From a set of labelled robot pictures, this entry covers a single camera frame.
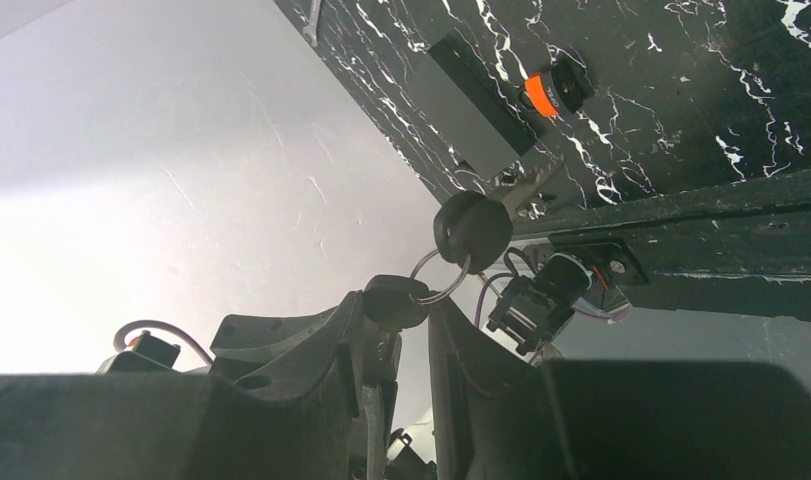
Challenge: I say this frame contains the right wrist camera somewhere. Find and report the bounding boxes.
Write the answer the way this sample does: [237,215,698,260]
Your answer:
[97,330,181,374]

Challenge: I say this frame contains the black pliers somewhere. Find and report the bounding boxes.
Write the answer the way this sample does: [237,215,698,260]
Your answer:
[454,158,559,220]

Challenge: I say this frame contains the black box at front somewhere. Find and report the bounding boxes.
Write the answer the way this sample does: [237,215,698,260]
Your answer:
[406,35,537,178]

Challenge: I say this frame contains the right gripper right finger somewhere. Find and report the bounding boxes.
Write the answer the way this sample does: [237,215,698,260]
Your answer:
[428,300,811,479]

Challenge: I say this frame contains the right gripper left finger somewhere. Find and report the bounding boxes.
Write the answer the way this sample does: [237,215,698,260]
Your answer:
[0,292,364,479]

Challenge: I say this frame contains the orange and black padlock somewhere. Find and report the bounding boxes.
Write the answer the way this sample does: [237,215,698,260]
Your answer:
[517,55,594,119]

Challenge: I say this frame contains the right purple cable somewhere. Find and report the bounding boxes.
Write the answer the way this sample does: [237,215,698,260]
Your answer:
[112,319,214,369]

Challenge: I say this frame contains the silver open-end wrench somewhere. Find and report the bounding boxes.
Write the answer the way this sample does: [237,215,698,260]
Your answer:
[302,0,323,48]

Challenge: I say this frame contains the key bunch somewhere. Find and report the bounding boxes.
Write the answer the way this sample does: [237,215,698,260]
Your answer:
[361,158,567,480]

